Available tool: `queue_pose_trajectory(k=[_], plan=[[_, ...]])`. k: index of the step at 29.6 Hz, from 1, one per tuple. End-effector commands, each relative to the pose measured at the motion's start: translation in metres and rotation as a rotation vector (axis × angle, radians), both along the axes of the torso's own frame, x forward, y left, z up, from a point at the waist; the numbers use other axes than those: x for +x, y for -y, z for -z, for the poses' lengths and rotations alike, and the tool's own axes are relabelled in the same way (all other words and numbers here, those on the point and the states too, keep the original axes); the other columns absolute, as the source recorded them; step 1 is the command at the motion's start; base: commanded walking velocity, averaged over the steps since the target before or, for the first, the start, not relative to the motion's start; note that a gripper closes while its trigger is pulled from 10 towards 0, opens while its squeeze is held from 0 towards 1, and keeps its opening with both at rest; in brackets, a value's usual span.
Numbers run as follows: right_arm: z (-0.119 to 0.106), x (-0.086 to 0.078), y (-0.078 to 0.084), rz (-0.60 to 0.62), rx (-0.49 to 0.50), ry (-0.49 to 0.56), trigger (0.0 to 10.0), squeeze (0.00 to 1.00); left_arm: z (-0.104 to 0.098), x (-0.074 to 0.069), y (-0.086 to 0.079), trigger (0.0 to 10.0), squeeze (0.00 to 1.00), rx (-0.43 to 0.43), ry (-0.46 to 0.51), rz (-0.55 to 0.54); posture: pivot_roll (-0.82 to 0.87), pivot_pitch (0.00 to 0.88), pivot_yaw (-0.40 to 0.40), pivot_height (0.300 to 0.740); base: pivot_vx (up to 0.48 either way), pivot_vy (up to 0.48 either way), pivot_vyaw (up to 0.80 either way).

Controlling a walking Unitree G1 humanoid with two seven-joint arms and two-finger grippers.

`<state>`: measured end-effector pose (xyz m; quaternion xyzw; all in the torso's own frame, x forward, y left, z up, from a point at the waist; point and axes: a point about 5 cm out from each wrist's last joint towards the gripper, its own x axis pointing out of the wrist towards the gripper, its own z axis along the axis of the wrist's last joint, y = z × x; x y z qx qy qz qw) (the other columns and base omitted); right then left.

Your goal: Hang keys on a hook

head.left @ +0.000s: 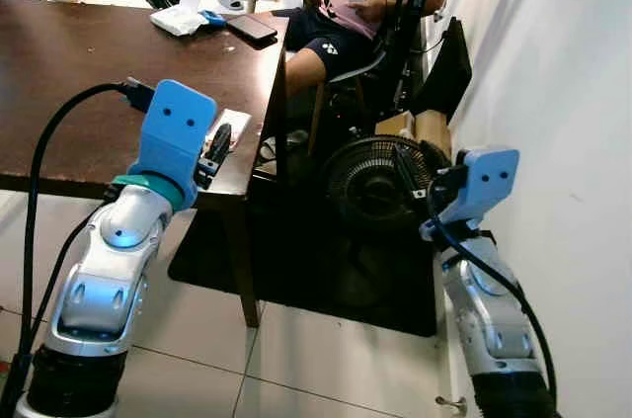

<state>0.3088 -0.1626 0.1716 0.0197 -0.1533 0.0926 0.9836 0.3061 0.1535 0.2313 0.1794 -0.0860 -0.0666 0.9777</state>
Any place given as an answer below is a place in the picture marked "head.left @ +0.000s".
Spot pale blue right wrist camera mount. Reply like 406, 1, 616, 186
420, 146, 521, 242

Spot black office chair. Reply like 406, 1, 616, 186
306, 0, 447, 158

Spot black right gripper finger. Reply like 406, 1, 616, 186
393, 144, 424, 204

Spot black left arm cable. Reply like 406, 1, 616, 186
0, 79, 156, 418

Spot keys with white tag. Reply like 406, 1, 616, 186
201, 109, 254, 159

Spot pale blue left wrist camera mount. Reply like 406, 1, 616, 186
122, 79, 219, 212

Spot small blue object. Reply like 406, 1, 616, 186
197, 9, 229, 28

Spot black floor fan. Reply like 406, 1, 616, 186
321, 134, 451, 232

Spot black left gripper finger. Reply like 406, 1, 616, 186
203, 123, 234, 170

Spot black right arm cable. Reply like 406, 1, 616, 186
425, 179, 560, 411

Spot dark brown wooden table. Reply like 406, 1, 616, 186
0, 0, 293, 330

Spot pale blue wrist camera mount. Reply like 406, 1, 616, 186
122, 79, 219, 212
420, 146, 521, 242

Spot white tissue pack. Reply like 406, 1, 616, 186
149, 0, 209, 38

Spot brown cardboard carton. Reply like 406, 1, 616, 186
374, 109, 454, 159

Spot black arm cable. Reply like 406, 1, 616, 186
425, 179, 560, 411
0, 79, 156, 418

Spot black phone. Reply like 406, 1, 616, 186
224, 13, 280, 44

